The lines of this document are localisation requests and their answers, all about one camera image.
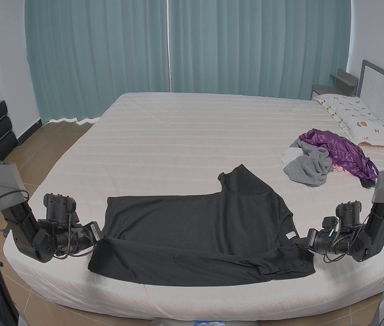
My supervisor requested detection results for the purple garment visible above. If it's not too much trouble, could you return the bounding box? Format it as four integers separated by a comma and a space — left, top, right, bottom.
298, 129, 379, 179

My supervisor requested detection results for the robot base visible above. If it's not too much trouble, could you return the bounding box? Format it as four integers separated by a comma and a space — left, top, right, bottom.
155, 318, 227, 326

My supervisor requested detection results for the black T-shirt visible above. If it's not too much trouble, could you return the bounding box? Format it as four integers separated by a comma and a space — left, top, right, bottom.
87, 164, 316, 287

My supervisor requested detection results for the black cable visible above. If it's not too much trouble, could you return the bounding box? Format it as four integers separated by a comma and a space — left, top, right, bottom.
52, 246, 98, 261
0, 190, 30, 218
321, 249, 350, 263

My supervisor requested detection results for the white garment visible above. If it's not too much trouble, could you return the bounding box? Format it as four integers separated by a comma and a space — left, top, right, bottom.
281, 147, 301, 169

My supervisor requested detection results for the grey bedside table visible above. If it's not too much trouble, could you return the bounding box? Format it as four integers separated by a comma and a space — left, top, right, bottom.
312, 68, 359, 98

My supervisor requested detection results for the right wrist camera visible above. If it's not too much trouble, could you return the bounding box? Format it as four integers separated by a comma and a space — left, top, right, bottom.
322, 201, 363, 230

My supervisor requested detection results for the bed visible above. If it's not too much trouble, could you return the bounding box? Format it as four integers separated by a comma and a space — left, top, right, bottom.
3, 59, 384, 320

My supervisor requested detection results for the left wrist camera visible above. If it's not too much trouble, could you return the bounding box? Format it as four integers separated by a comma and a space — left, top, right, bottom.
37, 192, 77, 230

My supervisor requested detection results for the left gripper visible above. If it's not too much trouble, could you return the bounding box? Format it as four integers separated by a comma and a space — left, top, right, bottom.
73, 220, 106, 252

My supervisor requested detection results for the white printed pillow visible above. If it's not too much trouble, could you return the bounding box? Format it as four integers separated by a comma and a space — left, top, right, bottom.
313, 94, 384, 148

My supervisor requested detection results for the blue-green curtain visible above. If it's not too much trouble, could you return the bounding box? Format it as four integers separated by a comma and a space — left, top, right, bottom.
25, 0, 172, 126
168, 0, 352, 100

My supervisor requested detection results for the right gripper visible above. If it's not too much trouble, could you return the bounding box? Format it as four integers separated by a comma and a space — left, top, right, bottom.
306, 229, 337, 256

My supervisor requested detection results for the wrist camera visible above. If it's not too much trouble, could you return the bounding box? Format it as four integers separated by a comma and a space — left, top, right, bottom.
322, 201, 363, 230
37, 192, 77, 230

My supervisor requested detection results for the grey garment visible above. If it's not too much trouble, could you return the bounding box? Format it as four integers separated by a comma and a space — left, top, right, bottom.
283, 141, 334, 187

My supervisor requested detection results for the small black garment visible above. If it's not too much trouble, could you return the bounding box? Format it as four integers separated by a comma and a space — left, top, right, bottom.
360, 173, 378, 189

